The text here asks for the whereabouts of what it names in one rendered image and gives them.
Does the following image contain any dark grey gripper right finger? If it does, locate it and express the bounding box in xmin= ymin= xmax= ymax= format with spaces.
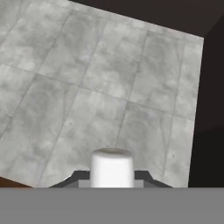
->
xmin=133 ymin=170 xmax=174 ymax=189

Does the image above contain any white marshmallow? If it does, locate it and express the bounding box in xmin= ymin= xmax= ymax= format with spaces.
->
xmin=90 ymin=147 xmax=136 ymax=189

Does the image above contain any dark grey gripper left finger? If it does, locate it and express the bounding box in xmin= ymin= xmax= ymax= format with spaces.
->
xmin=48 ymin=170 xmax=92 ymax=189

